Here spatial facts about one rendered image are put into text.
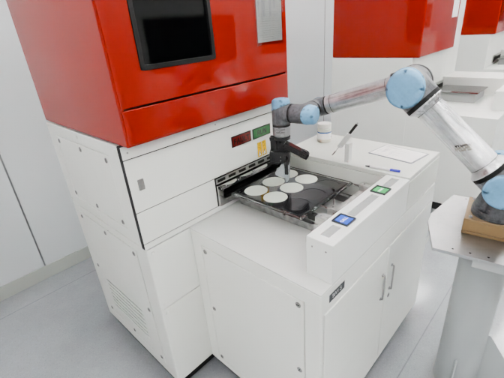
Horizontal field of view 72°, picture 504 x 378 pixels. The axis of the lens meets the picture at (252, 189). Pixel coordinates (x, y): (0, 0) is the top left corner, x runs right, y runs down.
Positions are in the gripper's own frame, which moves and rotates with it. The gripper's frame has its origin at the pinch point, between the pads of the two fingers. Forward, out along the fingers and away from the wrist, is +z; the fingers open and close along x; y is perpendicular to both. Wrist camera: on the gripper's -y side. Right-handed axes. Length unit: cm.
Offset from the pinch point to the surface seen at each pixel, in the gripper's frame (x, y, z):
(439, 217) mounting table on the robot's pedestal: 13, -59, 9
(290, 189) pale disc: 7.5, -1.8, 1.3
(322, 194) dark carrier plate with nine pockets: 11.6, -15.0, 1.4
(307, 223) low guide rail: 25.7, -9.8, 6.8
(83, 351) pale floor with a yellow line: 31, 112, 91
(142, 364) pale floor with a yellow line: 34, 75, 91
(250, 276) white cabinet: 46.0, 8.8, 16.9
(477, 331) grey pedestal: 27, -76, 52
